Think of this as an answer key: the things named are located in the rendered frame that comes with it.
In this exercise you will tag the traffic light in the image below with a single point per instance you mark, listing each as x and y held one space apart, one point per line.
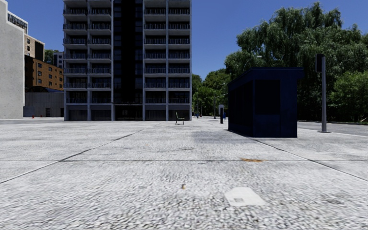
323 95

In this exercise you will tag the brown brick building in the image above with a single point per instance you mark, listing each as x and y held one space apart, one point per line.
43 74

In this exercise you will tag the trees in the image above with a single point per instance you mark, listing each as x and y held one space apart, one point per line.
316 51

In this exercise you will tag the pale concrete building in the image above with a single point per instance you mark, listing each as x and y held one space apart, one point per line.
11 74

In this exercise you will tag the grey street lamp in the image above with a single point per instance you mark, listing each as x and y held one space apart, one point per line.
250 61
214 106

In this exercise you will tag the blue booth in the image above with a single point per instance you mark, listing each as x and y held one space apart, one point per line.
267 103

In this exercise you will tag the white distant building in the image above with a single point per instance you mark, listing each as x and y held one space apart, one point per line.
59 59

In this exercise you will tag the low grey concrete building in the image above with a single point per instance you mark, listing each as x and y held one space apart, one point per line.
43 103

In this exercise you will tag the tan concrete building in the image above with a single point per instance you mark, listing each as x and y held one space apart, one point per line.
30 47

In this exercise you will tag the grey concrete balcony tower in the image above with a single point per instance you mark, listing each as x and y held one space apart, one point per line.
100 57

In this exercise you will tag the green bench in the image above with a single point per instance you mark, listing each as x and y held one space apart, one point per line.
178 118

